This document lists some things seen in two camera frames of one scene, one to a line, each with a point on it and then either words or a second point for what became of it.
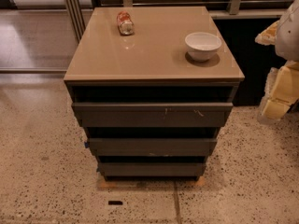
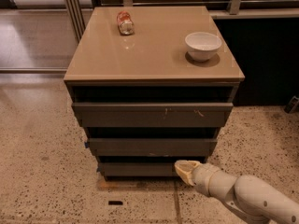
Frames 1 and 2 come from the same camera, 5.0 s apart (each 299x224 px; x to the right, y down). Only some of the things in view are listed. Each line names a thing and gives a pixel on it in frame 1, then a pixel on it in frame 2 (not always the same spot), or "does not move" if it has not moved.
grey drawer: [151, 169] does not move
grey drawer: [151, 147] does not move
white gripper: [289, 35] to [202, 175]
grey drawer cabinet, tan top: [153, 86] does not move
